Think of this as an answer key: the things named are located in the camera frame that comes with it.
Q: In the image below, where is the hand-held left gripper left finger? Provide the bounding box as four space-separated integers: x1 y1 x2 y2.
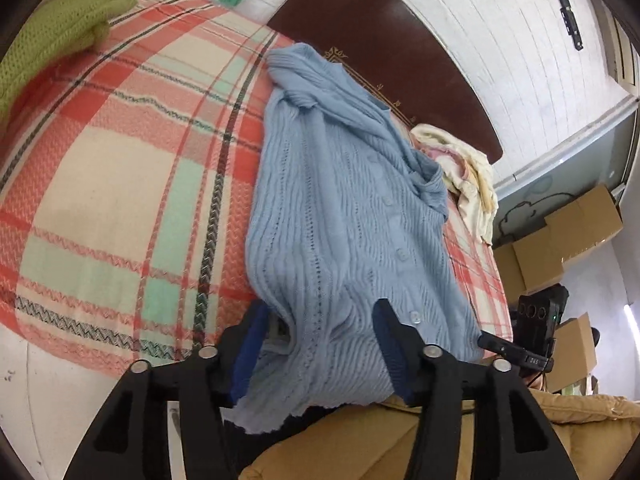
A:
62 301 273 480

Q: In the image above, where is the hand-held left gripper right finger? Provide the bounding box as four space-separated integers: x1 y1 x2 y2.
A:
372 298 581 480

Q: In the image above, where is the blue knit cardigan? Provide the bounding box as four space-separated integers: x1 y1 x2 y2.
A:
232 43 484 435

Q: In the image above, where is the mustard puffer jacket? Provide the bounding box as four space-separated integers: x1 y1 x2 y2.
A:
240 389 640 480

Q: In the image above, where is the large cardboard box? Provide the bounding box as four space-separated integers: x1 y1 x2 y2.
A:
542 184 624 267

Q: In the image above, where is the glass door with cartoon drawing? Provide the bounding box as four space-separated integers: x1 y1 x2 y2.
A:
492 105 640 247

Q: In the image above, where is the white printed shirt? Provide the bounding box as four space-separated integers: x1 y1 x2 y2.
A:
445 157 499 244

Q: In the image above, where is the pink garment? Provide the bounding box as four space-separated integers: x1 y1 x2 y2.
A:
425 146 473 169

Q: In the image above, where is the cream garment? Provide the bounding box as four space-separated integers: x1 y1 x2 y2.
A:
410 123 494 181

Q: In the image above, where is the plaid bed blanket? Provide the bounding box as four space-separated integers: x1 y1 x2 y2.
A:
0 0 516 382

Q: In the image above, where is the white air conditioner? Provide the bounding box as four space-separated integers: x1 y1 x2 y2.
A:
604 10 640 97

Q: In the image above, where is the brown wooden headboard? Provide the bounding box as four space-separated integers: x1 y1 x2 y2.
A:
266 0 504 164

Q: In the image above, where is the green knit sweater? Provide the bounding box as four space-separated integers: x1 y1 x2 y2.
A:
0 0 139 117

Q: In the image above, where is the white door frame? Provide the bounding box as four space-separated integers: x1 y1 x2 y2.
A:
500 97 640 186

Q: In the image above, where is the black wall device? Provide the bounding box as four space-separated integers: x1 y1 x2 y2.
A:
555 0 585 51

